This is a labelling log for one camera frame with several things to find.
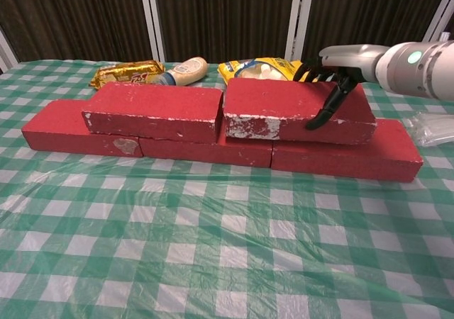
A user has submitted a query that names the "green white checked tablecloth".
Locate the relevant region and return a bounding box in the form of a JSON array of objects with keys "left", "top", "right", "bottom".
[{"left": 0, "top": 59, "right": 454, "bottom": 319}]

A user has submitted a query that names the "yellow snack bag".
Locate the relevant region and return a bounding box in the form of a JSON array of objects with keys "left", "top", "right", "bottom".
[{"left": 217, "top": 57, "right": 320, "bottom": 86}]

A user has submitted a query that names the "cream squeeze bottle blue cap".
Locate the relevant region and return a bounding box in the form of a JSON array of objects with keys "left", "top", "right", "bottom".
[{"left": 157, "top": 56, "right": 209, "bottom": 87}]

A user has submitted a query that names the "white partition frame post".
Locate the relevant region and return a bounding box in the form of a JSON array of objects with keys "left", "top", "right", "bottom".
[
  {"left": 138, "top": 0, "right": 167, "bottom": 64},
  {"left": 423, "top": 0, "right": 454, "bottom": 43},
  {"left": 0, "top": 28, "right": 18, "bottom": 74},
  {"left": 285, "top": 0, "right": 316, "bottom": 64}
]

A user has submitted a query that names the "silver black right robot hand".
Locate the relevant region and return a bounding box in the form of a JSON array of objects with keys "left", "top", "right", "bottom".
[{"left": 296, "top": 44, "right": 387, "bottom": 131}]

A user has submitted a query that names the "red brick with scuffed edges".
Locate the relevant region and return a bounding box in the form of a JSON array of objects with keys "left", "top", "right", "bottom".
[
  {"left": 222, "top": 77, "right": 377, "bottom": 145},
  {"left": 81, "top": 82, "right": 224, "bottom": 145}
]

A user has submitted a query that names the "bundle of clear plastic sticks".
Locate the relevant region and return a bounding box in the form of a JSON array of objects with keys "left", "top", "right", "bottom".
[{"left": 402, "top": 111, "right": 454, "bottom": 148}]

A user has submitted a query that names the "red rectangular brick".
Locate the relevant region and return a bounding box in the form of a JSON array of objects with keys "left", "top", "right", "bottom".
[
  {"left": 21, "top": 99, "right": 145, "bottom": 158},
  {"left": 271, "top": 118, "right": 424, "bottom": 183},
  {"left": 138, "top": 134, "right": 274, "bottom": 169}
]

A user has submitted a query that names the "gold biscuit packet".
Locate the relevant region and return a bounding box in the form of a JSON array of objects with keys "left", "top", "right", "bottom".
[{"left": 88, "top": 60, "right": 166, "bottom": 91}]

